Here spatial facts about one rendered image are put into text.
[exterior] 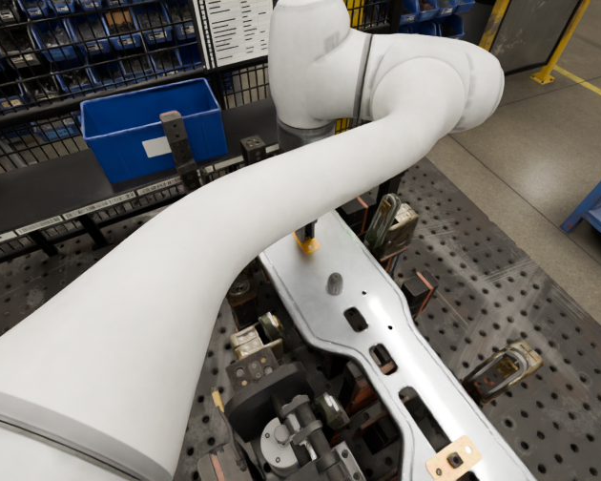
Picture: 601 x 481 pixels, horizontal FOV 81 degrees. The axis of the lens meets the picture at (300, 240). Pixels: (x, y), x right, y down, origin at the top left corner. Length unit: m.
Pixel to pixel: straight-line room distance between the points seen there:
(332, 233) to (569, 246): 1.92
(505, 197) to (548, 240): 0.37
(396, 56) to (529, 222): 2.17
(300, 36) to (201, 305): 0.35
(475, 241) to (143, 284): 1.20
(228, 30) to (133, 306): 0.96
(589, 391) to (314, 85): 1.00
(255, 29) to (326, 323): 0.79
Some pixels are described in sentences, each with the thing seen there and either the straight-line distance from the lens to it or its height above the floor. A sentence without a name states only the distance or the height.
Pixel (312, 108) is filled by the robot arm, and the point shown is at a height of 1.37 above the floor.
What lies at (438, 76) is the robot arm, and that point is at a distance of 0.44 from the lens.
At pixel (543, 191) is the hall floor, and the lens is 2.83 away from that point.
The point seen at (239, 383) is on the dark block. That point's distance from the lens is 0.53.
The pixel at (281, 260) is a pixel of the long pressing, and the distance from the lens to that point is 0.76.
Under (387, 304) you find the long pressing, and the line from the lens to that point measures 0.72.
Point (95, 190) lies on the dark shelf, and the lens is 0.99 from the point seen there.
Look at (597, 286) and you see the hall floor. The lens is 2.46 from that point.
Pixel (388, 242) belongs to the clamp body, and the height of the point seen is 1.00.
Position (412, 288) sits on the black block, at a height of 0.99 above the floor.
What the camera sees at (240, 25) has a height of 1.24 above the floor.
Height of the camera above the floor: 1.62
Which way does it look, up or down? 52 degrees down
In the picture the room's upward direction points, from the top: straight up
